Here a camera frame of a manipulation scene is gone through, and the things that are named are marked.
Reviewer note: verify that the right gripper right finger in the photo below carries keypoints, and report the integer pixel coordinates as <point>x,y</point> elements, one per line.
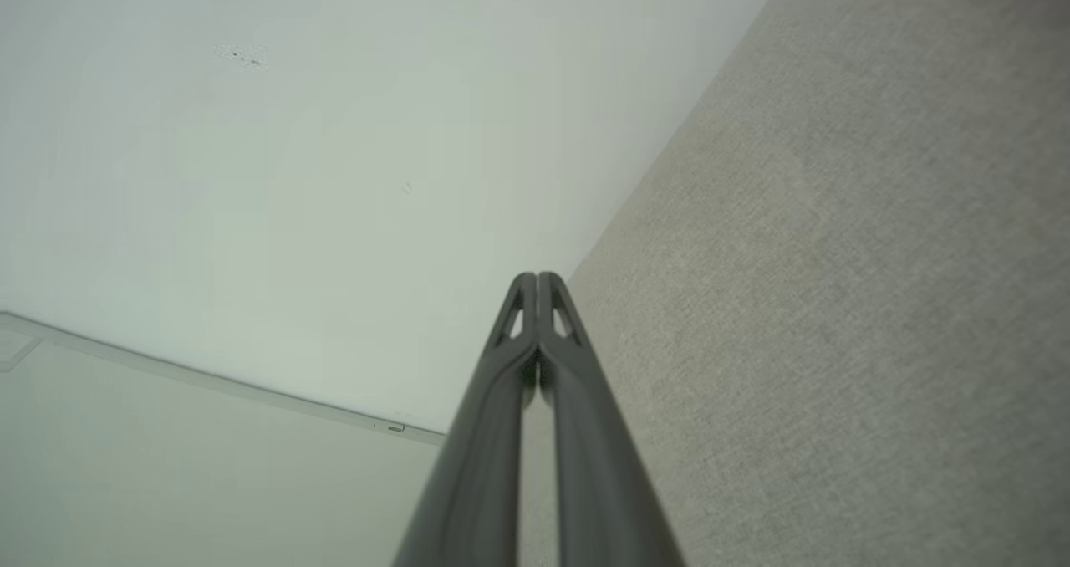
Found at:
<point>602,483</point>

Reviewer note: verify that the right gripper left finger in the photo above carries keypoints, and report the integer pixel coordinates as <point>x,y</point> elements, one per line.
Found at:
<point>481,467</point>

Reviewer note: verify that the grey fabric sofa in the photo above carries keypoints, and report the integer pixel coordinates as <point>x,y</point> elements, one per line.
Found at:
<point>836,299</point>

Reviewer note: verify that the white wall baseboard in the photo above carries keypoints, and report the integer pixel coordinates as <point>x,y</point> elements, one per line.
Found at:
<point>209,379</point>

